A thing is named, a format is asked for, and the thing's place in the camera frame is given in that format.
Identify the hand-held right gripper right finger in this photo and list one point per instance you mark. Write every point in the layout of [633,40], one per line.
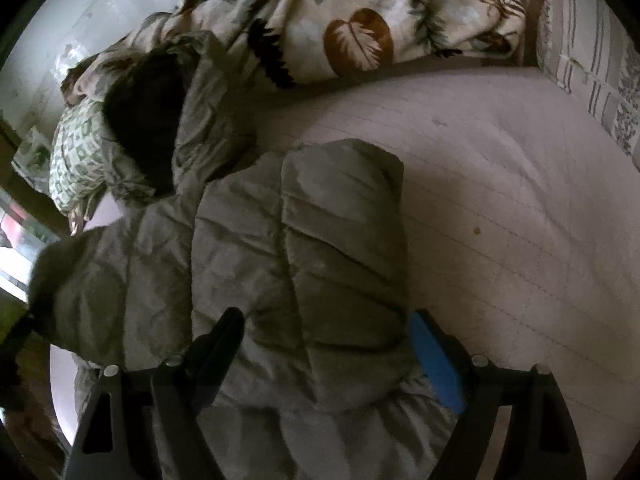
[437,365]

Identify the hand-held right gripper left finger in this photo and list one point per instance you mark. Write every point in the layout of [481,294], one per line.
[225,336]

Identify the grey-green quilted puffer jacket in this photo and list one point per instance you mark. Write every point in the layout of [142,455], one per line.
[300,260]

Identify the leaded glass window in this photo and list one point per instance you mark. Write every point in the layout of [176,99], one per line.
[15,242]

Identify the green checked pillow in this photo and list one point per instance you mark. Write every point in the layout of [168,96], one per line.
[75,160]

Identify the small leaf-print cushion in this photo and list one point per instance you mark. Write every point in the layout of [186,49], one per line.
[32,157]

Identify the grey striped pillow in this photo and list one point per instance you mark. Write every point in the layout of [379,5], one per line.
[580,50]

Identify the leaf-print duvet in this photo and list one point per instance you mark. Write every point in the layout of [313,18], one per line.
[350,10]

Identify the brown wooden chair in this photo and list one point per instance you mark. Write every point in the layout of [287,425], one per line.
[536,5]

